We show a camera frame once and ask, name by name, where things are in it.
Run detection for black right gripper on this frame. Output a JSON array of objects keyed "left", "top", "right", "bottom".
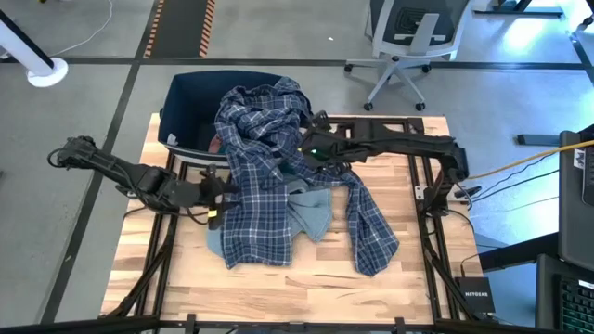
[{"left": 299, "top": 110, "right": 343, "bottom": 173}]

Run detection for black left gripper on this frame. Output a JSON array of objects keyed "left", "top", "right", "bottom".
[{"left": 198, "top": 164, "right": 239, "bottom": 231}]

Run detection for blue plaid shirt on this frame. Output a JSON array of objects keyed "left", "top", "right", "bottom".
[{"left": 213, "top": 76, "right": 401, "bottom": 278}]

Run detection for light blue jeans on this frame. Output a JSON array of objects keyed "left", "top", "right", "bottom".
[{"left": 206, "top": 179, "right": 334, "bottom": 259}]

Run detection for navy white striped fabric bin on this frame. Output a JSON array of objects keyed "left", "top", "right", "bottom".
[{"left": 156, "top": 70, "right": 299, "bottom": 169}]

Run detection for white office chair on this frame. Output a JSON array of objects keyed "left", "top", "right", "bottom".
[{"left": 342, "top": 0, "right": 471, "bottom": 112}]

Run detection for grey desk foot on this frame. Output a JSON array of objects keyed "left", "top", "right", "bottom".
[{"left": 516, "top": 133, "right": 561, "bottom": 147}]

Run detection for black desk beam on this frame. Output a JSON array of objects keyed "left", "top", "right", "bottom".
[{"left": 477, "top": 231, "right": 561, "bottom": 273}]

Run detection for white tower fan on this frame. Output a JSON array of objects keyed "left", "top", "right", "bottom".
[{"left": 0, "top": 8, "right": 70, "bottom": 89}]

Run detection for black backlit keyboard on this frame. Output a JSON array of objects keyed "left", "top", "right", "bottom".
[{"left": 534, "top": 252, "right": 594, "bottom": 334}]

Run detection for black metal table frame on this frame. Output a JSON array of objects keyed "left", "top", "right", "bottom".
[{"left": 98, "top": 115, "right": 480, "bottom": 334}]

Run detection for yellow cable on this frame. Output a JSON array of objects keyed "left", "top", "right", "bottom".
[{"left": 466, "top": 138, "right": 594, "bottom": 181}]

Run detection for white floor cable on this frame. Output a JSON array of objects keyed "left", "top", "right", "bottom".
[{"left": 49, "top": 0, "right": 114, "bottom": 58}]

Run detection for black Netgear switch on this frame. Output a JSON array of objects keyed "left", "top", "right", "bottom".
[{"left": 453, "top": 276, "right": 497, "bottom": 315}]

